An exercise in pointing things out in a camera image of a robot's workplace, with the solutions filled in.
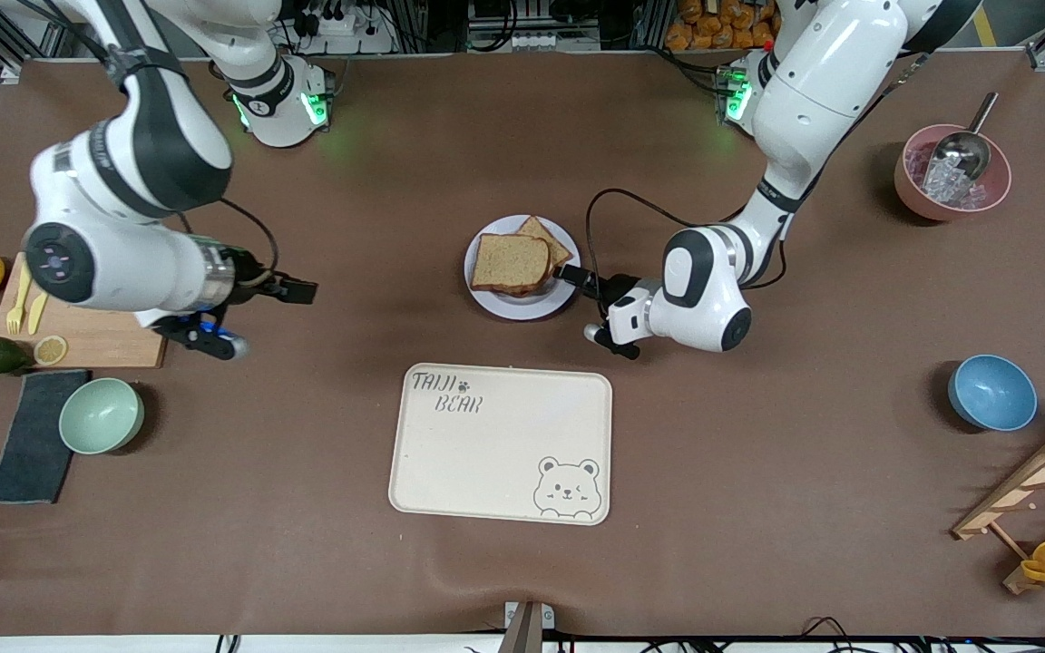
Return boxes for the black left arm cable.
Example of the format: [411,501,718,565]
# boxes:
[585,189,743,318]

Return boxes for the blue bowl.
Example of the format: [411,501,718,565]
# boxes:
[947,354,1039,433]

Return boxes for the pile of orange snacks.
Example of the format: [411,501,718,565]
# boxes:
[665,0,773,52]

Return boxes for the power strip with black plugs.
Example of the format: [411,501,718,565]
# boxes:
[291,0,396,55]

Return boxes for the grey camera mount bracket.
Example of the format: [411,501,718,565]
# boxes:
[497,600,556,653]

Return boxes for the wooden peg rack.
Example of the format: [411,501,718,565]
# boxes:
[952,417,1045,597]

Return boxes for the yellow plastic fork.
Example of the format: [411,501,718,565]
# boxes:
[5,263,34,335]

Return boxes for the pink bowl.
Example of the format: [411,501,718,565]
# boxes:
[894,123,1013,222]

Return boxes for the dark grey cloth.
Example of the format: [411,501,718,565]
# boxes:
[0,369,92,505]

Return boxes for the cream tray with bear print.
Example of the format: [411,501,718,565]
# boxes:
[387,363,614,526]

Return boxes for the round pale lilac plate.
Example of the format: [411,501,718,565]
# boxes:
[464,214,581,321]

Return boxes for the metal scoop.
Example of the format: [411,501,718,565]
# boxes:
[922,92,1001,196]

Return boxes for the brown bread slice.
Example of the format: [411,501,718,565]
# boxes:
[513,215,573,269]
[471,233,552,297]

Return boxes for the white power strip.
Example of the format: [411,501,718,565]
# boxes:
[509,32,598,54]

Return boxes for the mint green bowl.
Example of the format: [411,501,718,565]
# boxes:
[58,377,145,455]

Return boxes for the clear ice cubes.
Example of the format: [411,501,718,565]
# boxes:
[907,145,988,210]

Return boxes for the wooden cutting board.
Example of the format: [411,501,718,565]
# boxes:
[0,254,169,370]

